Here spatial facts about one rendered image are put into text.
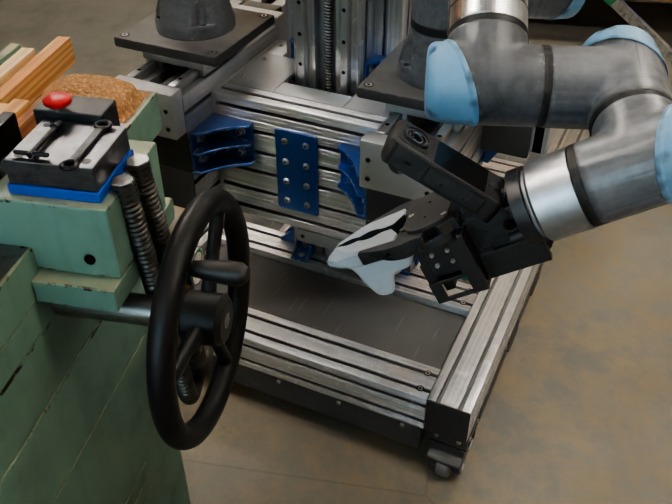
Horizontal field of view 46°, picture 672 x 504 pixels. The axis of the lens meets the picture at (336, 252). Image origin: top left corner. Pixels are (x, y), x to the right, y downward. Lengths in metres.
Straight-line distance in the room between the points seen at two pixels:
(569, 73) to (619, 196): 0.12
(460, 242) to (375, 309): 1.09
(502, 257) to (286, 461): 1.12
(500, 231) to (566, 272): 1.58
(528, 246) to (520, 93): 0.14
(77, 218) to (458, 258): 0.38
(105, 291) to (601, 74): 0.53
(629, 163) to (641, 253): 1.78
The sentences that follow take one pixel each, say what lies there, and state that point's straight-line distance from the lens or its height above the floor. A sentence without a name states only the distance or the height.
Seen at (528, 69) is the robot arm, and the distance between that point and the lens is 0.74.
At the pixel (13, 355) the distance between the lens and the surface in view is 0.90.
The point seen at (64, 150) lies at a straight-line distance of 0.85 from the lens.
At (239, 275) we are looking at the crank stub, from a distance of 0.77.
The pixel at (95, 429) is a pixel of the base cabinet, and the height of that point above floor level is 0.59.
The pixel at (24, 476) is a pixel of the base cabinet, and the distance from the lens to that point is 0.98.
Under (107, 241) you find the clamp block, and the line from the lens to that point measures 0.85.
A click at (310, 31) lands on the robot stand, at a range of 1.54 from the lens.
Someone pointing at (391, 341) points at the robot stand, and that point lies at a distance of 1.72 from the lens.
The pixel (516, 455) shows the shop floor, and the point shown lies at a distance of 1.83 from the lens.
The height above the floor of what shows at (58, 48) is 0.94.
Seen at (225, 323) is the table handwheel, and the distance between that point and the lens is 0.89.
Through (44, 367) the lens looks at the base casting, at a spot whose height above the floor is 0.76.
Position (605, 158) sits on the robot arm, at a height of 1.08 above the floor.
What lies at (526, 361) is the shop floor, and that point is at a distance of 2.02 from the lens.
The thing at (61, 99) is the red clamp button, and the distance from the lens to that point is 0.90.
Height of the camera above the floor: 1.41
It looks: 38 degrees down
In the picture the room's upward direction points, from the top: straight up
